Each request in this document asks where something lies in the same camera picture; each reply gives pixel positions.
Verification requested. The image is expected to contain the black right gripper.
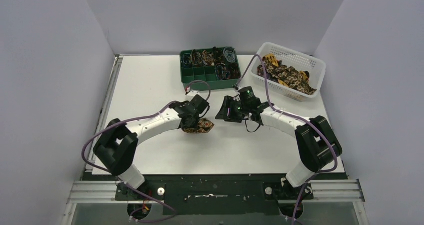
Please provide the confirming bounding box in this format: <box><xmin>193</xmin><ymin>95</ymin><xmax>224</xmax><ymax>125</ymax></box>
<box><xmin>216</xmin><ymin>96</ymin><xmax>250</xmax><ymax>123</ymax></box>

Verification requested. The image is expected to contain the orange green patterned tie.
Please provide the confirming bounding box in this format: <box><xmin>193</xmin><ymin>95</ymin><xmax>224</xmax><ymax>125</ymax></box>
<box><xmin>182</xmin><ymin>118</ymin><xmax>215</xmax><ymax>134</ymax></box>

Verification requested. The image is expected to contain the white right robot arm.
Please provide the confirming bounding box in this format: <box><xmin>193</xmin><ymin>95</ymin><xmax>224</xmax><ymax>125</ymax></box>
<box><xmin>215</xmin><ymin>86</ymin><xmax>343</xmax><ymax>188</ymax></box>

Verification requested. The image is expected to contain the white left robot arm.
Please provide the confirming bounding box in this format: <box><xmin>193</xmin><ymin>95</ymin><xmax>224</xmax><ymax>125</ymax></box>
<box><xmin>93</xmin><ymin>95</ymin><xmax>210</xmax><ymax>200</ymax></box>

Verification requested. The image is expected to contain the pile of patterned ties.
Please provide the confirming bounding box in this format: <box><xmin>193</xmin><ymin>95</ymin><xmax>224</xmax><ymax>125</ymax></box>
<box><xmin>257</xmin><ymin>53</ymin><xmax>317</xmax><ymax>95</ymax></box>

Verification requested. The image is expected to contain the rolled dark red tie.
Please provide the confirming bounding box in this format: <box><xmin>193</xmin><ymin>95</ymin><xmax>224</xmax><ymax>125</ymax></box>
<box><xmin>227</xmin><ymin>63</ymin><xmax>241</xmax><ymax>80</ymax></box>

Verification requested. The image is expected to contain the rolled blue red tie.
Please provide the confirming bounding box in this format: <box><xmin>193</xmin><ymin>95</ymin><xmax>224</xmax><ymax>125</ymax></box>
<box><xmin>215</xmin><ymin>63</ymin><xmax>230</xmax><ymax>81</ymax></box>

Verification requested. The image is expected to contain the green divided organizer tray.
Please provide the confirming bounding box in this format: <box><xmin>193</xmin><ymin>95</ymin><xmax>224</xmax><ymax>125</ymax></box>
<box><xmin>179</xmin><ymin>47</ymin><xmax>242</xmax><ymax>91</ymax></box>

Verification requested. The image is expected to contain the rolled blue striped tie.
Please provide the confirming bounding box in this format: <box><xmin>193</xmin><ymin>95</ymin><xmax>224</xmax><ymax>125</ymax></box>
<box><xmin>180</xmin><ymin>52</ymin><xmax>193</xmax><ymax>69</ymax></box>

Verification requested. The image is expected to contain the rolled brown patterned tie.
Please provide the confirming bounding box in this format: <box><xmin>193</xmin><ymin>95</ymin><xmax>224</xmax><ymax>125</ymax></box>
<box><xmin>191</xmin><ymin>49</ymin><xmax>203</xmax><ymax>67</ymax></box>

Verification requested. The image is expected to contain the rolled dark patterned tie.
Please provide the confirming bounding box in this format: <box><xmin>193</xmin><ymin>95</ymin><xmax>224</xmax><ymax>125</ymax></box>
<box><xmin>212</xmin><ymin>47</ymin><xmax>225</xmax><ymax>64</ymax></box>

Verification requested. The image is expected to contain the rolled tan patterned tie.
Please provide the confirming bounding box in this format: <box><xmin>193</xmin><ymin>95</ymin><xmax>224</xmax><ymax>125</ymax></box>
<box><xmin>202</xmin><ymin>50</ymin><xmax>215</xmax><ymax>67</ymax></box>

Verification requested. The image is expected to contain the rolled light blue tie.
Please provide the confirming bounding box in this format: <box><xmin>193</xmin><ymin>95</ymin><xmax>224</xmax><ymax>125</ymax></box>
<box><xmin>223</xmin><ymin>47</ymin><xmax>237</xmax><ymax>64</ymax></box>

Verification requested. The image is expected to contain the white plastic mesh basket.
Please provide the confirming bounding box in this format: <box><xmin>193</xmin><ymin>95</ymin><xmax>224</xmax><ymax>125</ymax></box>
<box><xmin>257</xmin><ymin>42</ymin><xmax>327</xmax><ymax>102</ymax></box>

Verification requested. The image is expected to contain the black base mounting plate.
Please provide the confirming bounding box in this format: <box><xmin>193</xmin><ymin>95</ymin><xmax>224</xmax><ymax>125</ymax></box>
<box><xmin>97</xmin><ymin>173</ymin><xmax>315</xmax><ymax>220</ymax></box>

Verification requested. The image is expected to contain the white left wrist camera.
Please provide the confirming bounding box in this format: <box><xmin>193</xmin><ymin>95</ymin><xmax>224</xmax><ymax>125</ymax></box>
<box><xmin>185</xmin><ymin>90</ymin><xmax>201</xmax><ymax>101</ymax></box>

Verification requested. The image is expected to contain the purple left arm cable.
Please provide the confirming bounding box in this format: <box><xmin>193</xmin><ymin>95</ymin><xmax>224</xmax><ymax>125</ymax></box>
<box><xmin>81</xmin><ymin>80</ymin><xmax>212</xmax><ymax>224</ymax></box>

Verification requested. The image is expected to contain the aluminium frame rail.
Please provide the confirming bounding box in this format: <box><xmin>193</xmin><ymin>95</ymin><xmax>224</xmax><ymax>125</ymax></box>
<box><xmin>61</xmin><ymin>54</ymin><xmax>124</xmax><ymax>225</ymax></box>

